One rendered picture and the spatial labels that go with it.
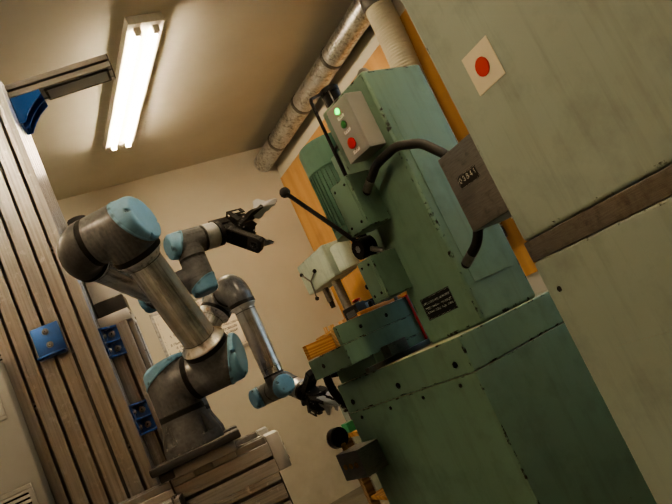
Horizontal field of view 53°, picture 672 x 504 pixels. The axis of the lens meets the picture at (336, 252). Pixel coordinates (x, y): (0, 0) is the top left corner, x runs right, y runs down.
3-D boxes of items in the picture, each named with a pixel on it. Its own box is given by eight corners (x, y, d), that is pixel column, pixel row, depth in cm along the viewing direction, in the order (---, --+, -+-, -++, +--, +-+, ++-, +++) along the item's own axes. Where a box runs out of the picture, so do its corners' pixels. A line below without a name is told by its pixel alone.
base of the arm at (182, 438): (164, 463, 159) (148, 423, 161) (169, 459, 174) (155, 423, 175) (224, 434, 163) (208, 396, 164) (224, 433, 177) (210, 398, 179)
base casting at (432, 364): (447, 362, 228) (436, 337, 229) (580, 312, 183) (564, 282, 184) (347, 414, 202) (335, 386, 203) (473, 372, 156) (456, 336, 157)
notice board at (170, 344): (256, 342, 493) (231, 285, 500) (256, 342, 492) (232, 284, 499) (173, 376, 463) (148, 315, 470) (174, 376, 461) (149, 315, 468)
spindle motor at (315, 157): (369, 235, 221) (330, 152, 226) (400, 213, 207) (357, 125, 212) (328, 248, 211) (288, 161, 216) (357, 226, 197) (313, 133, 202)
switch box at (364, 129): (366, 161, 183) (342, 110, 186) (387, 143, 175) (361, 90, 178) (349, 165, 179) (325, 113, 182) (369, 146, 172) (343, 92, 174)
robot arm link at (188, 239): (169, 267, 188) (158, 240, 189) (204, 257, 194) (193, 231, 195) (178, 257, 181) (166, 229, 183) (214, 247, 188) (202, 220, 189)
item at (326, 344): (453, 296, 219) (448, 285, 220) (457, 294, 218) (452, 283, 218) (308, 360, 184) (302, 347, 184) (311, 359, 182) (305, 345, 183)
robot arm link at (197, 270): (190, 304, 191) (175, 269, 193) (224, 287, 189) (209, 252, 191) (179, 304, 183) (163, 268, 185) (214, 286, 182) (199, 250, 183)
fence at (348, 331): (479, 284, 221) (471, 269, 222) (482, 282, 220) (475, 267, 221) (340, 346, 186) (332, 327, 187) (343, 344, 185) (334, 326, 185)
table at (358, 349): (434, 325, 244) (427, 309, 244) (491, 299, 219) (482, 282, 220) (300, 387, 208) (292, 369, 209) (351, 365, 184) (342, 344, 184)
